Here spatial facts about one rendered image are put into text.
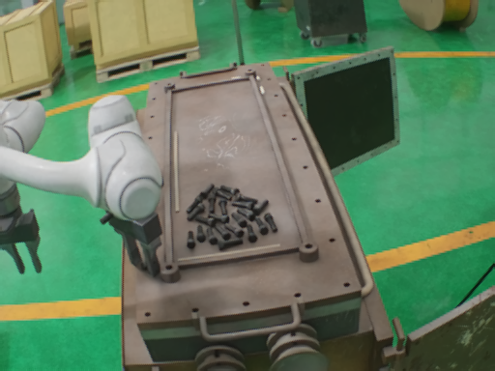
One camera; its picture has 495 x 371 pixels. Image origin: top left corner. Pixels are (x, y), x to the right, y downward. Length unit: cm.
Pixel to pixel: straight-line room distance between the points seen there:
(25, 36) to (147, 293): 559
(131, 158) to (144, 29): 543
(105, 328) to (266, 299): 210
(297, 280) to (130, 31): 535
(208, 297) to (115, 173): 38
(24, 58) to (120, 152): 580
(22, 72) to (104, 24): 122
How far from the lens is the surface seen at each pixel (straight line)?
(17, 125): 129
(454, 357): 150
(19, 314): 354
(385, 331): 129
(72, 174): 99
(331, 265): 126
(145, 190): 95
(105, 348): 311
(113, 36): 642
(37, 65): 672
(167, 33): 640
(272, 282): 123
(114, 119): 109
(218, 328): 120
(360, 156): 293
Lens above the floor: 217
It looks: 33 degrees down
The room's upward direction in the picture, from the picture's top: 7 degrees counter-clockwise
